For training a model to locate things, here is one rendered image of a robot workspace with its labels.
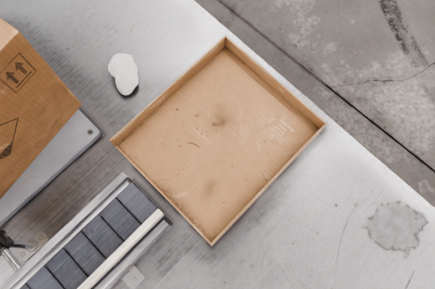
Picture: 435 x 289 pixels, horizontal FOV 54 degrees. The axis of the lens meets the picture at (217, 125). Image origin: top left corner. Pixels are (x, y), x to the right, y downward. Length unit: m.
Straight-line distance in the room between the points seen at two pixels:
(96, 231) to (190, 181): 0.18
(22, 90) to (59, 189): 0.23
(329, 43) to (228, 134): 1.15
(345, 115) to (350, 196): 0.98
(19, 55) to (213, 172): 0.38
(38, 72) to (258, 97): 0.40
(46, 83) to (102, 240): 0.27
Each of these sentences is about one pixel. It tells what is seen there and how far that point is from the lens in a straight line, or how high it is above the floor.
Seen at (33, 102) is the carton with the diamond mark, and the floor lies 0.98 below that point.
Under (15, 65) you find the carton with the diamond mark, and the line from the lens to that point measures 0.65.
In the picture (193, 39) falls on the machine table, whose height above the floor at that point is 0.83.
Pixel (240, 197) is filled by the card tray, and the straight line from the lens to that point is 0.78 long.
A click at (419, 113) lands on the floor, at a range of 1.88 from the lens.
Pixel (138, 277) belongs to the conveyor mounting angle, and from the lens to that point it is 0.78.
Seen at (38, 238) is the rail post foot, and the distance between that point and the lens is 0.83.
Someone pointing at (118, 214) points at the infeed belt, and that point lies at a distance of 0.75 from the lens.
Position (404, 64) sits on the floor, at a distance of 1.94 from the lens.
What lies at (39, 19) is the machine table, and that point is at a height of 0.83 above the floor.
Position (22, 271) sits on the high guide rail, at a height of 0.96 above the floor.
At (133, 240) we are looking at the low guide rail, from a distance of 0.70.
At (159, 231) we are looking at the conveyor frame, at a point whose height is 0.88.
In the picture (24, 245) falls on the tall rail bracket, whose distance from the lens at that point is 0.79.
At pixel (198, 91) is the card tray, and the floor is 0.83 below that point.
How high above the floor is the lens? 1.60
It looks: 72 degrees down
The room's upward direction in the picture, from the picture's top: straight up
